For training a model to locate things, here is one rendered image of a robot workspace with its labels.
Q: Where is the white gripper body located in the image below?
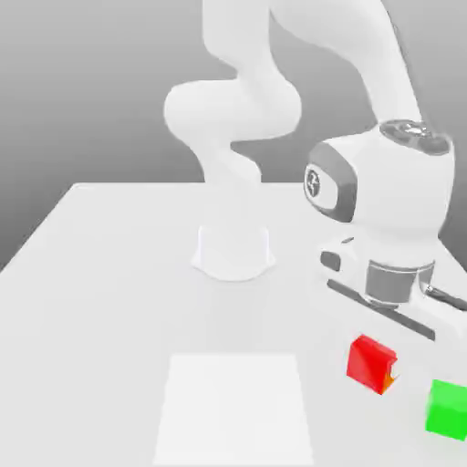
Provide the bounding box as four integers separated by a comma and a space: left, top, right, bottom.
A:
323, 275, 441, 358

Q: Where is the small red cube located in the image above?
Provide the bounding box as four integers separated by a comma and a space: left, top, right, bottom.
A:
345, 334, 400, 397

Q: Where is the small green cube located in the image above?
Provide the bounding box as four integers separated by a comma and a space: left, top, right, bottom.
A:
424, 378, 467, 443

